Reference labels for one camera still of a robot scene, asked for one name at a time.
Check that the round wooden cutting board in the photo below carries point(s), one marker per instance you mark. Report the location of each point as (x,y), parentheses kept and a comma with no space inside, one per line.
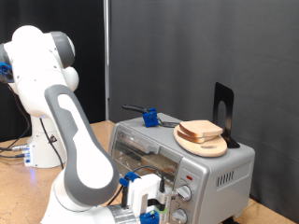
(202,149)

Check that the black metal bookend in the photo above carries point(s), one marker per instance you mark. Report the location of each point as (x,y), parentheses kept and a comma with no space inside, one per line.
(229,99)

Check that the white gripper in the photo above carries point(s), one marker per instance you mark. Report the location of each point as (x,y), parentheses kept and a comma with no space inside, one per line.
(141,189)

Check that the silver oven knob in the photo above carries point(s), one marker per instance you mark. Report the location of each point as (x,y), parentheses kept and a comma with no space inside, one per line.
(180,216)
(184,193)

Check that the black backdrop cloth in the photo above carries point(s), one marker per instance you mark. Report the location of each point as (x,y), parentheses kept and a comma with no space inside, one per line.
(46,12)

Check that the vertical metal pole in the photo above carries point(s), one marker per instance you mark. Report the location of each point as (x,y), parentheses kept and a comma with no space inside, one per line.
(106,62)

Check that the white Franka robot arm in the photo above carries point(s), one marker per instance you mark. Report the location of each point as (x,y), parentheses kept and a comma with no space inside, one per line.
(78,149)

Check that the dark grey backdrop cloth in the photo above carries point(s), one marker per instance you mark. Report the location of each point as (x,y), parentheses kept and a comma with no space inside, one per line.
(187,46)

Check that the silver toaster oven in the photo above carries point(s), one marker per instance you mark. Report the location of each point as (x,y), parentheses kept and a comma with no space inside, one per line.
(224,161)

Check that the black spatula with blue block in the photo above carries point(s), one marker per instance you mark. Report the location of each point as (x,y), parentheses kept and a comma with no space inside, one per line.
(151,118)

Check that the white bread slice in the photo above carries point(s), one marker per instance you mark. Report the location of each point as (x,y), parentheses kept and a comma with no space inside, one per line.
(201,128)
(187,138)
(149,161)

